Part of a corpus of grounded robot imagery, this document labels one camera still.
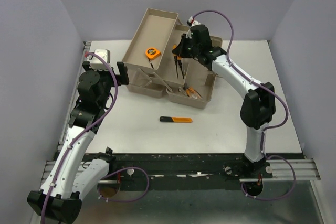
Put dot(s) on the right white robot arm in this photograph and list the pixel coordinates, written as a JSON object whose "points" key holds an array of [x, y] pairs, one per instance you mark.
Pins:
{"points": [[258, 105]]}

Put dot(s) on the aluminium extrusion rail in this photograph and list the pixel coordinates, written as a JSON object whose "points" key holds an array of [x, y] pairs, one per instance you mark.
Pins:
{"points": [[304, 169]]}

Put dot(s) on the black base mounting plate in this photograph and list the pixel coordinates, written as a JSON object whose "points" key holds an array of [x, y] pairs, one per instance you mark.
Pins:
{"points": [[172, 172]]}

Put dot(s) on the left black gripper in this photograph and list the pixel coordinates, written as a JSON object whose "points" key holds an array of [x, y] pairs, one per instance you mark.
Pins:
{"points": [[122, 78]]}

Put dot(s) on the orange black utility knife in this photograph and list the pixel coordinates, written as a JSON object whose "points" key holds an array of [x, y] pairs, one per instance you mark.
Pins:
{"points": [[171, 119]]}

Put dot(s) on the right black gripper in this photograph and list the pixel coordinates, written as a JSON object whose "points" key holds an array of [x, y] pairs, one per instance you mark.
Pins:
{"points": [[180, 50]]}

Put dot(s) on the orange handled pliers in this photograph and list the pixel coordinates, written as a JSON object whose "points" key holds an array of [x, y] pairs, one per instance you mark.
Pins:
{"points": [[192, 93]]}

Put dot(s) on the beige tool box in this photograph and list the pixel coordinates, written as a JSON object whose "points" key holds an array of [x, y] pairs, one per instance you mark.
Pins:
{"points": [[154, 78]]}

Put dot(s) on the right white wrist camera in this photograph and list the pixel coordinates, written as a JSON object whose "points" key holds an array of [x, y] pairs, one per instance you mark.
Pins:
{"points": [[192, 22]]}

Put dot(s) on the orange tape measure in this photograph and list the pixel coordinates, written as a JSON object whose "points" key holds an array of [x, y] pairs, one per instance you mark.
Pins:
{"points": [[152, 53]]}

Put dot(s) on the orange handled screwdriver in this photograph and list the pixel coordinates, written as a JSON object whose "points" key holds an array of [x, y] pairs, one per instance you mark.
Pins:
{"points": [[175, 60], [179, 61]]}

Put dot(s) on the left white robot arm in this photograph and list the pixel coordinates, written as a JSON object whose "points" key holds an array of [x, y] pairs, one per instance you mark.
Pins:
{"points": [[61, 195]]}

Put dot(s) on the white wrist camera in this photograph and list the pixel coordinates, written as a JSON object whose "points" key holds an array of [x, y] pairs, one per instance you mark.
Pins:
{"points": [[192, 22], [97, 64]]}

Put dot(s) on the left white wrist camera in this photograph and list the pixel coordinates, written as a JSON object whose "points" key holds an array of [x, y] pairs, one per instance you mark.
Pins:
{"points": [[97, 64]]}

